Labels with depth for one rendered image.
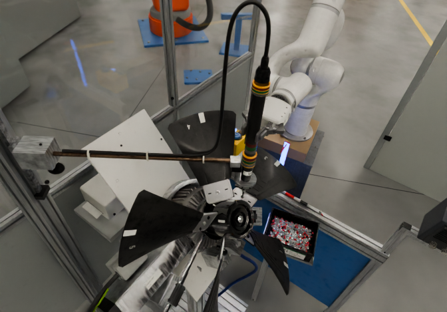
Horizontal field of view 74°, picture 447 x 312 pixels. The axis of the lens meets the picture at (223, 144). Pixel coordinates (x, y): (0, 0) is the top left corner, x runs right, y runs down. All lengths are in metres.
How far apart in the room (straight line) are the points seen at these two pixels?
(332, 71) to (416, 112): 1.41
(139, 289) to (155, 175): 0.37
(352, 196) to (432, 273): 0.74
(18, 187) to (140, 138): 0.40
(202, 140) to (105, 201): 0.57
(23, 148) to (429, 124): 2.56
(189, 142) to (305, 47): 0.46
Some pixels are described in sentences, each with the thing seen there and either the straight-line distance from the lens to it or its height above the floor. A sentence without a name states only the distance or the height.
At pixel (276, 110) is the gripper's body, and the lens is 0.87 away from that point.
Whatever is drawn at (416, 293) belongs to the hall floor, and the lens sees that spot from 2.57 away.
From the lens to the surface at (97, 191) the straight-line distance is 1.40.
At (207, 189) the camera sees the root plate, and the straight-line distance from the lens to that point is 0.98.
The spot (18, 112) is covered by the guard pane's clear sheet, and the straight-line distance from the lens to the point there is 1.20.
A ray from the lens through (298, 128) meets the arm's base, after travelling 1.56.
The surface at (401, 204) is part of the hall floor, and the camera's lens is 2.97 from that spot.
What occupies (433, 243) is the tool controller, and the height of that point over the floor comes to 1.09.
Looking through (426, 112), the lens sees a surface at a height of 0.73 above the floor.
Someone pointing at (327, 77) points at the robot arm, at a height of 1.37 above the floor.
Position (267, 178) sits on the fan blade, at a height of 1.18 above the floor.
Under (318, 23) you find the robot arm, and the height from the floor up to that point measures 1.69.
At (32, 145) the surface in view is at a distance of 1.01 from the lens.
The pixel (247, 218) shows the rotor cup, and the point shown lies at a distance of 0.98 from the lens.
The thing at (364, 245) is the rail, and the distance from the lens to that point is 1.50.
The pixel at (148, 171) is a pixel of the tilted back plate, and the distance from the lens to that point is 1.08.
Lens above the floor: 2.03
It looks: 44 degrees down
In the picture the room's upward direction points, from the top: 4 degrees clockwise
